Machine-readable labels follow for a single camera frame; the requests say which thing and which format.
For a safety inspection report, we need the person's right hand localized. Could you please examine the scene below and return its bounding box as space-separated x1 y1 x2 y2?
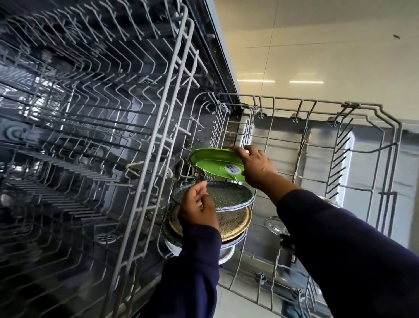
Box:
230 145 279 190

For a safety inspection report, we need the person's left hand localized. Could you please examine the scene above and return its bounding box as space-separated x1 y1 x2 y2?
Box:
178 180 220 232

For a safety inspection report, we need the grey speckled plate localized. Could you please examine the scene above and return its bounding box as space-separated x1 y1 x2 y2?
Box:
172 180 255 212
162 222 248 251

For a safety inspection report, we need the green leaf plate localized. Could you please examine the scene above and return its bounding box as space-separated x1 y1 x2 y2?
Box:
188 147 244 168
195 159 247 183

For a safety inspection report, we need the tan speckled plate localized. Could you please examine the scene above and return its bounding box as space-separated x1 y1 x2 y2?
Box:
168 204 253 243

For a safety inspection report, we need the cream round plate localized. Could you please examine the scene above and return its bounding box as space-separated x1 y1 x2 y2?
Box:
163 239 236 265

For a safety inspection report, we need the glass lid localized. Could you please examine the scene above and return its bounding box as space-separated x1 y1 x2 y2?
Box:
264 216 292 236
317 195 341 209

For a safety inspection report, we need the wire dishwasher rack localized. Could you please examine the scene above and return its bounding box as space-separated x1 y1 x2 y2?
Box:
0 0 210 318
157 91 403 318

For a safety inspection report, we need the silver dishwasher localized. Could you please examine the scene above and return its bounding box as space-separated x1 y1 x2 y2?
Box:
0 0 419 318

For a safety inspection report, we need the person's left forearm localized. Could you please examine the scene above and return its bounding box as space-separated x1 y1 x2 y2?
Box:
139 224 223 318

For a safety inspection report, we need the person's right forearm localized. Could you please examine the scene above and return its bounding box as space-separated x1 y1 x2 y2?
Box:
260 172 419 318

